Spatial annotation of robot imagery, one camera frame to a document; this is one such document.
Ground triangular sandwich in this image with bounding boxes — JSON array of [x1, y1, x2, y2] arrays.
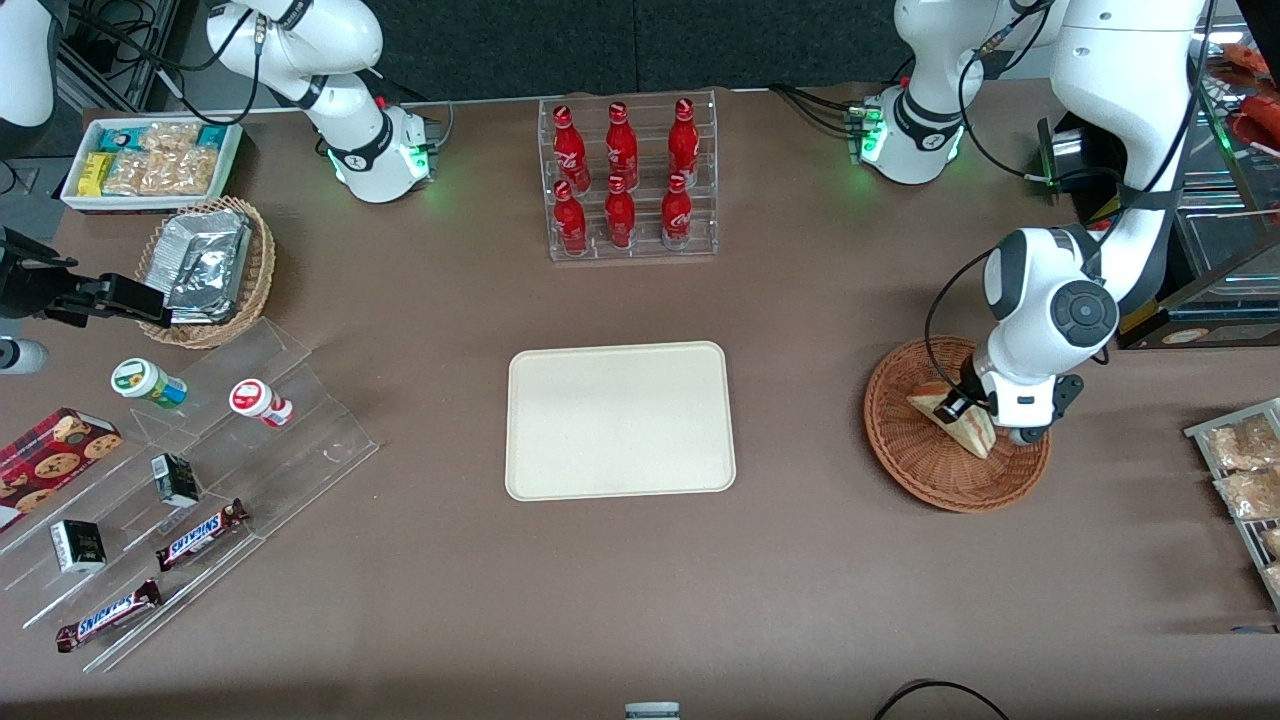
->
[[906, 380, 998, 460]]

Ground brown round wicker basket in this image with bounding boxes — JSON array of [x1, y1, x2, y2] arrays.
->
[[863, 335, 1053, 514]]

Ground white rectangular snack tray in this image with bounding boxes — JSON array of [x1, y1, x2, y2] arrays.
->
[[60, 118, 244, 213]]

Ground tan oval wicker basket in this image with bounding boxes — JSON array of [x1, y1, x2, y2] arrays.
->
[[135, 195, 276, 349]]

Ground grey metal snack tray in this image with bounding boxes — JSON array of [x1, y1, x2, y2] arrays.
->
[[1185, 398, 1280, 611]]

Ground cream plastic tray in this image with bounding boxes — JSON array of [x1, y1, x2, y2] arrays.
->
[[505, 340, 738, 501]]

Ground green lid yogurt cup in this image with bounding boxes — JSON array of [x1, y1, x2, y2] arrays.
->
[[110, 357, 188, 411]]

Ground silver foil pouch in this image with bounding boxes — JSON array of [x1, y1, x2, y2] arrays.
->
[[160, 210, 251, 246], [163, 235, 248, 323]]

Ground clear rice cracker bag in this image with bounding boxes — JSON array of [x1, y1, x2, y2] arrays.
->
[[145, 148, 219, 196], [103, 150, 151, 196], [140, 122, 201, 153]]

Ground red lid yogurt cup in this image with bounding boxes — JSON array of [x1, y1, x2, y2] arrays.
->
[[228, 378, 294, 429]]

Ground red plaid cookie box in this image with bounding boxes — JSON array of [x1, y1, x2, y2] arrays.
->
[[0, 407, 123, 531]]

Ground small black carton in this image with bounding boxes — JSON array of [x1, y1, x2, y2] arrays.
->
[[150, 452, 201, 508], [50, 519, 107, 574]]

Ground clear acrylic stepped stand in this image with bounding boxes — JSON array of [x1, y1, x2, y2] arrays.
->
[[0, 318, 381, 673]]

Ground dark metal equipment rack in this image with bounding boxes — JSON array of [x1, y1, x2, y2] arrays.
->
[[55, 0, 206, 111]]

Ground Snickers chocolate bar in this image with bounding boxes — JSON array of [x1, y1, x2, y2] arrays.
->
[[55, 578, 163, 653], [155, 498, 249, 572]]

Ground black warmer with steel pan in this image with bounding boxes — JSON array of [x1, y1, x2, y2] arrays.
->
[[1037, 115, 1131, 196]]

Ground glass display case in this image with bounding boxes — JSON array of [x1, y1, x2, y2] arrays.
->
[[1118, 40, 1280, 351]]

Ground red cola bottle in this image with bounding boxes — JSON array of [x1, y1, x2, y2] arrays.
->
[[604, 175, 637, 251], [668, 97, 699, 186], [553, 105, 591, 191], [605, 101, 641, 189], [553, 180, 589, 256], [661, 172, 694, 251]]

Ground clear acrylic bottle rack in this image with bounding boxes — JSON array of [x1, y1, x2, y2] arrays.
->
[[537, 88, 719, 263]]

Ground red orange snack bag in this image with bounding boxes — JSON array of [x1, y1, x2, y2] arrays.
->
[[1225, 42, 1280, 151]]

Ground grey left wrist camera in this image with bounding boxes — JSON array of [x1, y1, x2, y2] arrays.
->
[[1010, 375, 1086, 446]]

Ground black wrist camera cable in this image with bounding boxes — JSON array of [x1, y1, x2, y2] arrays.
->
[[925, 245, 1001, 401]]

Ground black looped table cable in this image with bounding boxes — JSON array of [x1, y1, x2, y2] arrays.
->
[[873, 680, 1011, 720]]

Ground black base cable bundle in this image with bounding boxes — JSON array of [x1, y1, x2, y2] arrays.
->
[[770, 82, 871, 136]]

